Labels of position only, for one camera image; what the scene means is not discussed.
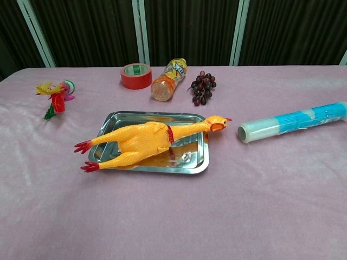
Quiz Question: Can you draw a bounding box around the yellow rubber chicken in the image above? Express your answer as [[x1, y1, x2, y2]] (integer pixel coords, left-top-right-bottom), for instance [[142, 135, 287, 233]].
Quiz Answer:
[[74, 115, 233, 173]]

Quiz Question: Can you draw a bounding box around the silver metal tray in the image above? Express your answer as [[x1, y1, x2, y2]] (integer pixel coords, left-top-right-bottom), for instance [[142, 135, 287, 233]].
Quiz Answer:
[[88, 111, 211, 176]]

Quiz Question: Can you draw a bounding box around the orange juice bottle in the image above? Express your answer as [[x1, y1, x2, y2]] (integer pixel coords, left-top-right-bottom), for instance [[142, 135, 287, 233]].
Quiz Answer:
[[150, 57, 188, 102]]

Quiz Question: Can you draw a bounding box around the purple grape bunch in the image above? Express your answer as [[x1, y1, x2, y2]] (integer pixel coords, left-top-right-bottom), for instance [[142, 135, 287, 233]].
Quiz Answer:
[[190, 70, 217, 106]]

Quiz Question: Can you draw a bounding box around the red tape roll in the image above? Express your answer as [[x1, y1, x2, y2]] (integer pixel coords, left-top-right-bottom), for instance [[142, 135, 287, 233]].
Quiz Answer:
[[120, 63, 153, 90]]

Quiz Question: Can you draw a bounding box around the pink tablecloth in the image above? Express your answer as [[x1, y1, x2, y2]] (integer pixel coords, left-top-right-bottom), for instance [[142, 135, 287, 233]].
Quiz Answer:
[[0, 64, 347, 260]]

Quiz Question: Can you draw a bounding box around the black pleated partition panel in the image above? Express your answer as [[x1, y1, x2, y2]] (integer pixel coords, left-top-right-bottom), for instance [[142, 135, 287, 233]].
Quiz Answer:
[[0, 0, 46, 82], [143, 0, 241, 67], [27, 0, 142, 68], [238, 0, 347, 67]]

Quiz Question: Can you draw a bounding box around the cling film roll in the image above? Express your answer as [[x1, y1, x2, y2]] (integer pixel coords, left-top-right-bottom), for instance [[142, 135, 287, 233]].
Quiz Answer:
[[237, 101, 347, 144]]

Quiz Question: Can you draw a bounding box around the colourful feather shuttlecock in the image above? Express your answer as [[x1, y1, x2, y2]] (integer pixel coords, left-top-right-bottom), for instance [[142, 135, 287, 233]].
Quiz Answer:
[[35, 80, 76, 120]]

